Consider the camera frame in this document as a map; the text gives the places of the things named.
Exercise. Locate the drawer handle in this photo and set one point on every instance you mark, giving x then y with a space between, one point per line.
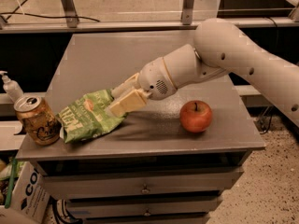
147 213
145 189

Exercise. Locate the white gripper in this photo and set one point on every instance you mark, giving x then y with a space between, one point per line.
154 77

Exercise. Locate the orange soda can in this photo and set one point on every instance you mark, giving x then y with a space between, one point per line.
37 119

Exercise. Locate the white cardboard box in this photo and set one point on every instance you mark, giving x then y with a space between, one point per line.
29 200

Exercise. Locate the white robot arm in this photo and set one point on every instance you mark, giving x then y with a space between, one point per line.
218 48

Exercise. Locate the right metal bracket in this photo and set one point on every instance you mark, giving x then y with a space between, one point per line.
187 11

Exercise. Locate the grey drawer cabinet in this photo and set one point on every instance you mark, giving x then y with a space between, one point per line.
186 173

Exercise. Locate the top drawer handle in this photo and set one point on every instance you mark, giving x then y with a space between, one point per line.
145 189

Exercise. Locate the white pump bottle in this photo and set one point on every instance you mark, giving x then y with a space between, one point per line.
11 87

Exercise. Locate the red apple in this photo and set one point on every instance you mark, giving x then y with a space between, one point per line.
195 116

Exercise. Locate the lower drawer handle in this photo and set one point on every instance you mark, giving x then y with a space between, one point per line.
147 213

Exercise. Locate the left metal bracket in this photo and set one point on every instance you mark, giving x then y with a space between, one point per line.
70 13

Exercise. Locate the green jalapeno chip bag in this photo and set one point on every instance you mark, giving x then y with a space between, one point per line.
86 118

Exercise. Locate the metal bracket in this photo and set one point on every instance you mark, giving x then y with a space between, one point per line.
187 11
70 13

